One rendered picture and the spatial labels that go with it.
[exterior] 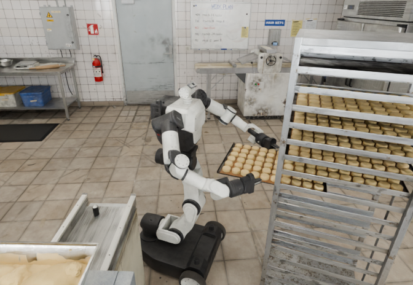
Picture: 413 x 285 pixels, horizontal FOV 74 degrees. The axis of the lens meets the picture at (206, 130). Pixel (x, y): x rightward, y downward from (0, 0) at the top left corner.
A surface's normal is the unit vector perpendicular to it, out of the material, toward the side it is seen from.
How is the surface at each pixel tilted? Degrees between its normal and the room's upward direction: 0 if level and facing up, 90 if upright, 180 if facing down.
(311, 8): 90
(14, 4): 90
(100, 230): 0
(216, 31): 90
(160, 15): 90
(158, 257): 0
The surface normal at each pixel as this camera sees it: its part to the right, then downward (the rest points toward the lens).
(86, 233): 0.01, -0.91
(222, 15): 0.09, 0.42
